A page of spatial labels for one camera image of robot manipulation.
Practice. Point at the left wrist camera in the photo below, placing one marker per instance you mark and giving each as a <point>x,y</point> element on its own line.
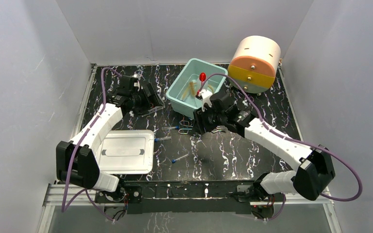
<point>137,82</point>

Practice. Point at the tan rubber tubing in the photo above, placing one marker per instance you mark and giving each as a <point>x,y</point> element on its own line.
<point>190,90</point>

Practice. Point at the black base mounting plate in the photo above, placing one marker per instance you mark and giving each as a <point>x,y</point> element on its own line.
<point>186,196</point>

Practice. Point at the white bin lid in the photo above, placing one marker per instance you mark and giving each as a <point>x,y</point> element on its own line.
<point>127,152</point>

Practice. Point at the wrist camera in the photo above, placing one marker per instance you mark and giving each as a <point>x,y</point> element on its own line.
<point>205,95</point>
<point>137,82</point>

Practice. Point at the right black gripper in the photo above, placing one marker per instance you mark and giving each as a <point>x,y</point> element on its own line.
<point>200,120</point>

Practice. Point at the clear test tube rack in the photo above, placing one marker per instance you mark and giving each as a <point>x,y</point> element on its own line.
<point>151,111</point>

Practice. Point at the round orange yellow drawer cabinet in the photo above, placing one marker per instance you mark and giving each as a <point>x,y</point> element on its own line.
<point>255,63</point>

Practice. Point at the blue-cap test tube middle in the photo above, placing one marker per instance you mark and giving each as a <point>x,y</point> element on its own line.
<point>162,138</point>

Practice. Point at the blue-cap test tube lower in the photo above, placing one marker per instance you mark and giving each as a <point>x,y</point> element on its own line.
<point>179,158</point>

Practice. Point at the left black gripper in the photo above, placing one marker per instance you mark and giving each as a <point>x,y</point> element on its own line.
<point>146,97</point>

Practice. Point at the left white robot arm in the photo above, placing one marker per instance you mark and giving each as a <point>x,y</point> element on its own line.
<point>76,161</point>

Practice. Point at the red-cap wash bottle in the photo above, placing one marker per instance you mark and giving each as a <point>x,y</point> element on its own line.
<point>202,79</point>

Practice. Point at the brown test tube brush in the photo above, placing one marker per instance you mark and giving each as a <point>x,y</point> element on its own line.
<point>219,129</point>

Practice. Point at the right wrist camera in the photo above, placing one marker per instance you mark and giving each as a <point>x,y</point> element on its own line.
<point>205,95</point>

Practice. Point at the aluminium frame rail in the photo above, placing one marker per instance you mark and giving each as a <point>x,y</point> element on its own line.
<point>55,193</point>

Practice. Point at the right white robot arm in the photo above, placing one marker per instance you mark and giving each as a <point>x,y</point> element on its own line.
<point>311,169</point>

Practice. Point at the light teal plastic bin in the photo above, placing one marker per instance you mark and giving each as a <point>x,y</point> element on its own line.
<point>182,91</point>

